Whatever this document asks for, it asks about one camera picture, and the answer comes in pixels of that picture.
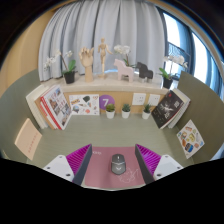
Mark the colourful illustrated picture book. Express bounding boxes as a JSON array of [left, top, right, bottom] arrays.
[[176, 119, 206, 159]]

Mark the wooden artist mannequin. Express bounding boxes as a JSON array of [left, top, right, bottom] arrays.
[[96, 37, 114, 80]]

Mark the white orchid behind horse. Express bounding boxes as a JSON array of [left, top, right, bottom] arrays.
[[113, 44, 136, 69]]

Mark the pink wooden horse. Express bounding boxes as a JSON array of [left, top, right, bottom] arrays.
[[113, 58, 135, 83]]

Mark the white orchid black pot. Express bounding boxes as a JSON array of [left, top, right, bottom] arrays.
[[43, 49, 78, 85], [158, 54, 189, 90]]

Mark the tan spine book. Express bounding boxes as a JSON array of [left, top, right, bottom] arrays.
[[34, 96, 56, 130]]

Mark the dark-framed window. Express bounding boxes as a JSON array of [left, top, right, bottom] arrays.
[[156, 6, 224, 101]]

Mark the black wooden horse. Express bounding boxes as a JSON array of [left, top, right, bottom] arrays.
[[134, 61, 155, 84]]

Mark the small potted succulent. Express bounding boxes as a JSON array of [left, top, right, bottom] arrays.
[[105, 103, 117, 120], [121, 103, 132, 120], [141, 103, 152, 121]]

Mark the red-spined collage cover book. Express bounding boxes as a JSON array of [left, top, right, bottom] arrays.
[[39, 84, 73, 131]]

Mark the white upright book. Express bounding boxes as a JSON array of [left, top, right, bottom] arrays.
[[31, 84, 51, 129], [25, 84, 48, 130]]

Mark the pink mouse pad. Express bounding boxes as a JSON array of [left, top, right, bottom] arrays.
[[83, 146, 147, 188]]

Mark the beige book red lettering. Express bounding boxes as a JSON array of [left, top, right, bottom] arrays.
[[14, 117, 43, 162]]

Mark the black cover book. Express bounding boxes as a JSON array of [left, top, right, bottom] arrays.
[[150, 89, 185, 130]]

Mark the green felt desk divider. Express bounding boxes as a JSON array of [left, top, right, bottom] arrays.
[[0, 68, 44, 159], [176, 70, 224, 164]]

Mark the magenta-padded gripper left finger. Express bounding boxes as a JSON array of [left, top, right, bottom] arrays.
[[42, 143, 94, 187]]

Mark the thin white red-marked book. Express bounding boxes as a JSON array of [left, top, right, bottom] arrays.
[[39, 94, 63, 131]]

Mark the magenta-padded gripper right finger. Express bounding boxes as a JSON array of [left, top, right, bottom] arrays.
[[134, 143, 184, 185]]

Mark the dark grey computer mouse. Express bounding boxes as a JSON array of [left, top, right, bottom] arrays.
[[110, 153, 127, 176]]

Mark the grey curtain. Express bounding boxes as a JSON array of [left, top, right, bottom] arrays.
[[38, 0, 167, 83]]

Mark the wooden hand model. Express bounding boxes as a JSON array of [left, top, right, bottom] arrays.
[[78, 46, 95, 83]]

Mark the white illustrated sticker card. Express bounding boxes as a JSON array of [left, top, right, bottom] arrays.
[[68, 93, 101, 116]]

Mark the light wood desk shelf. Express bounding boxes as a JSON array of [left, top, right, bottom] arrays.
[[39, 71, 181, 116]]

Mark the purple round number sign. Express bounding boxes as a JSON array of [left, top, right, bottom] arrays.
[[99, 94, 116, 111]]

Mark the white wall socket plate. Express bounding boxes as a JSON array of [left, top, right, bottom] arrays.
[[147, 93, 162, 107], [131, 92, 147, 106]]

